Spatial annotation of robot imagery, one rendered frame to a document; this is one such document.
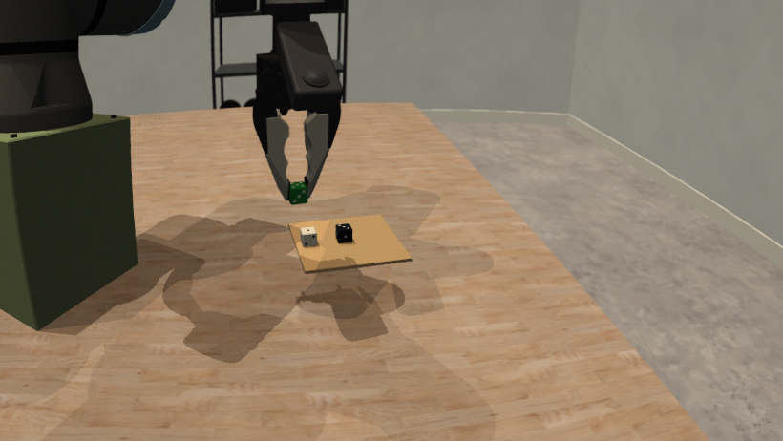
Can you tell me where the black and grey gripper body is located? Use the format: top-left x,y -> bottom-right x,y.
257,2 -> 328,116

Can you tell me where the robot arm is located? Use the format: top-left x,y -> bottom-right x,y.
0,0 -> 343,133

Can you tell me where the beige and black die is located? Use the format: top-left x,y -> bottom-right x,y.
300,227 -> 317,247

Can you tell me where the green die with white pips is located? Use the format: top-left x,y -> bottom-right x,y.
289,181 -> 307,205

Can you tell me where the black die with white pips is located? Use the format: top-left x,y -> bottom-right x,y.
335,223 -> 352,243

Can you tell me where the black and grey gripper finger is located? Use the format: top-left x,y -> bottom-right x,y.
252,89 -> 290,201
304,104 -> 341,199

